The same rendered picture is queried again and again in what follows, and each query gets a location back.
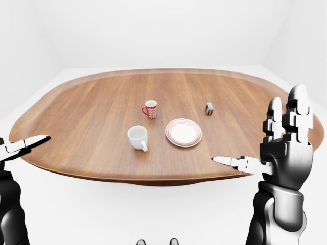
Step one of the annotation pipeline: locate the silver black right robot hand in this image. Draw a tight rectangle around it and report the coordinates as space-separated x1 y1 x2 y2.
211 84 314 190

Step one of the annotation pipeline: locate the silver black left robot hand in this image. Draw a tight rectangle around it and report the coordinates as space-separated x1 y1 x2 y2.
0 134 52 171

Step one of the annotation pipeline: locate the white plate with red rings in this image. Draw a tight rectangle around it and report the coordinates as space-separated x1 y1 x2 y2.
165 118 203 148

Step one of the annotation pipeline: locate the red white patterned mug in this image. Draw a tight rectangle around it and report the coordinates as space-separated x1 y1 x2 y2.
141 100 158 120

